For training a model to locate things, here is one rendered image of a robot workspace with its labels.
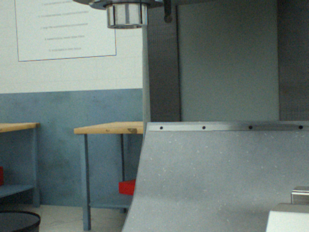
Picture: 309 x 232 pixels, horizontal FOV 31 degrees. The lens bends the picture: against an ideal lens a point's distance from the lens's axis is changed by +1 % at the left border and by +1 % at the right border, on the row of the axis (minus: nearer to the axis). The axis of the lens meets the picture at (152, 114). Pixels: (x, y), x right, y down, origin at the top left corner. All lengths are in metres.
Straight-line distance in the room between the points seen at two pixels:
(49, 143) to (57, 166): 0.25
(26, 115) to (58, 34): 0.95
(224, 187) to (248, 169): 0.05
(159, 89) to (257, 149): 0.22
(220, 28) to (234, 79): 0.09
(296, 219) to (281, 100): 0.46
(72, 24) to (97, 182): 1.62
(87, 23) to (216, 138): 4.70
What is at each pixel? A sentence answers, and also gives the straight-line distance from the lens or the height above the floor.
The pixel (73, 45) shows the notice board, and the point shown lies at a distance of 5.68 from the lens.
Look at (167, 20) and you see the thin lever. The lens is 0.60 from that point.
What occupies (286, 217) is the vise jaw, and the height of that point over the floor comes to 1.09.
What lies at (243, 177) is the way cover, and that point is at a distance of 0.93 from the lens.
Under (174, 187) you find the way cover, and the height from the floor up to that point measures 1.04.
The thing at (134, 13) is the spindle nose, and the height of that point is 1.29.
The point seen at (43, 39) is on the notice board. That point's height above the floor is 1.74.
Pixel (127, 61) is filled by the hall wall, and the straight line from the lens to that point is 5.37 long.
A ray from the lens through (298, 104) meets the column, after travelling 0.94.
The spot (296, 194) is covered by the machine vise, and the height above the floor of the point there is 1.09.
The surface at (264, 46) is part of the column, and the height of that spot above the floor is 1.27.
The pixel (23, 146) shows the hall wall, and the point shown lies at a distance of 6.09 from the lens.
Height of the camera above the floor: 1.21
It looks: 3 degrees down
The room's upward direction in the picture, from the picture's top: 2 degrees counter-clockwise
